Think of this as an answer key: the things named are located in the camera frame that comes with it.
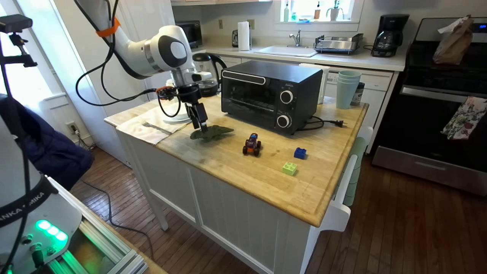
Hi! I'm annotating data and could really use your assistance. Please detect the black microwave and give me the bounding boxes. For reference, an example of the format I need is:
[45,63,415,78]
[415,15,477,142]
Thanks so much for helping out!
[175,20,204,49]

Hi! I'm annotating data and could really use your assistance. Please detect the teal towel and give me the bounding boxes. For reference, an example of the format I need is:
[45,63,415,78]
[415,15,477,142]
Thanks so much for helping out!
[342,137,368,207]

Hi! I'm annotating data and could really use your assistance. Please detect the dark can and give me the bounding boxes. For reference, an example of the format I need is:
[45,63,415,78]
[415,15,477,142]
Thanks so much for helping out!
[350,82,365,107]

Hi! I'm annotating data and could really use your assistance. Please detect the camera on mount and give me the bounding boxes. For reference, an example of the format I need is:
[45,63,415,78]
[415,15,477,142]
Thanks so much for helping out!
[0,14,38,70]

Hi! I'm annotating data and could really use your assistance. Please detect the toaster oven door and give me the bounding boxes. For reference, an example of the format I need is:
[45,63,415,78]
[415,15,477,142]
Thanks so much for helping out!
[222,70,281,119]

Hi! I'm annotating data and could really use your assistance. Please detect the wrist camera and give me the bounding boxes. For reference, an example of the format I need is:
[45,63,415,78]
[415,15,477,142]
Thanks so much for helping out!
[156,86,178,100]

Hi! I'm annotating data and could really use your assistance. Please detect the plant in white vase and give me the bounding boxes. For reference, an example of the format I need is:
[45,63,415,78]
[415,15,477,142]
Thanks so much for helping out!
[328,0,342,22]

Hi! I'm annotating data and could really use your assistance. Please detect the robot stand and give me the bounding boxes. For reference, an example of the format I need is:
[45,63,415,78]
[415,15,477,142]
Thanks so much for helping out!
[38,175,168,274]

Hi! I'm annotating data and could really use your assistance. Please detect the paper towel roll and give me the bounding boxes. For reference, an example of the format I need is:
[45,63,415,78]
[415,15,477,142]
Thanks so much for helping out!
[237,21,252,52]

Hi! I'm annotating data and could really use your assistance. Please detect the brown paper bag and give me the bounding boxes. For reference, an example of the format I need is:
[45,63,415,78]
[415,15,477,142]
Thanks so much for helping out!
[433,15,474,65]

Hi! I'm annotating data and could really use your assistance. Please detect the white cloth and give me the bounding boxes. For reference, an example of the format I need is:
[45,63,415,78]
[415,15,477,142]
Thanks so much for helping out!
[116,106,191,145]

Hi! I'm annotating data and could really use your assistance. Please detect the dish rack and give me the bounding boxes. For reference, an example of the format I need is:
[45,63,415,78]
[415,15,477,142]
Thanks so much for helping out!
[314,33,364,55]

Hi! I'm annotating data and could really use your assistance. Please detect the floral towel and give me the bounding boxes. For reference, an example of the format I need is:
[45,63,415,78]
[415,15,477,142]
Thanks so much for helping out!
[441,96,487,141]

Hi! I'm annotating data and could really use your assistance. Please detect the black electric kettle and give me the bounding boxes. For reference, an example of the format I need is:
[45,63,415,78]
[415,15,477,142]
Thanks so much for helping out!
[192,53,228,98]

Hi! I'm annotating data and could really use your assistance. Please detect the white sink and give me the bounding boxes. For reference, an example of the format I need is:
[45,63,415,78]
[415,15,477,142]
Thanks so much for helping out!
[256,45,318,58]

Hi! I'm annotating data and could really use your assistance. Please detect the window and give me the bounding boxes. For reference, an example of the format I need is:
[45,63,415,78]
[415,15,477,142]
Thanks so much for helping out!
[275,0,365,32]

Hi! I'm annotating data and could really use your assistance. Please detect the toaster oven door handle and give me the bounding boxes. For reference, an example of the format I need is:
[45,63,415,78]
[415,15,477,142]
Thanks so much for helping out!
[222,70,266,85]

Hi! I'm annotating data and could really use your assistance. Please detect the red toy truck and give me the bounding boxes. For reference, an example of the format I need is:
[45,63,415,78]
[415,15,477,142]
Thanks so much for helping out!
[242,133,262,157]

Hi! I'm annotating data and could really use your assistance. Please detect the black toaster oven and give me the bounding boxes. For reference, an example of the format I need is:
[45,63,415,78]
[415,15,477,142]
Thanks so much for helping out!
[221,60,324,135]

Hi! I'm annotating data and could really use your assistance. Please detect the green toy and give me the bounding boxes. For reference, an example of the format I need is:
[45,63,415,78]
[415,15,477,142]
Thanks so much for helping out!
[189,125,235,143]

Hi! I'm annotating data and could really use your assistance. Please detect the black coffee maker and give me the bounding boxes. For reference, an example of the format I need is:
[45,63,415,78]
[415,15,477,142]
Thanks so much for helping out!
[371,14,411,58]

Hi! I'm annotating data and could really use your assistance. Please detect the silver fork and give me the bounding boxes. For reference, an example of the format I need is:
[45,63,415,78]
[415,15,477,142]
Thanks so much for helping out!
[142,121,173,136]

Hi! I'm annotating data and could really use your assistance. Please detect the stack of teal cups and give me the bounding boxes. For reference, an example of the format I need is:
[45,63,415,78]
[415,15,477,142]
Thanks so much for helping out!
[335,70,362,110]

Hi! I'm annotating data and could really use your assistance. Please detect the white plate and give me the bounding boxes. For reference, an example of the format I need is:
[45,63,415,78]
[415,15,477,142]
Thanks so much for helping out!
[163,111,191,123]

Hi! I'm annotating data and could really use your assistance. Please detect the dark blue jacket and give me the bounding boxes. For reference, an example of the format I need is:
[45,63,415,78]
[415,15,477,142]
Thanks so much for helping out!
[0,94,94,191]

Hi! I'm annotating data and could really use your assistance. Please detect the black power cable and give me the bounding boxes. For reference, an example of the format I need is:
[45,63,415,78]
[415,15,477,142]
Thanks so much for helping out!
[298,116,347,132]

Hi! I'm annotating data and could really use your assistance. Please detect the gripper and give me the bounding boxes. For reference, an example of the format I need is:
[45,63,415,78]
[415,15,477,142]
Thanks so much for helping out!
[176,84,209,133]

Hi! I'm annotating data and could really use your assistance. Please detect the black stove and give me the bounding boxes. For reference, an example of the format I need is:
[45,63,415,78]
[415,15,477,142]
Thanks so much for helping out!
[372,17,487,197]

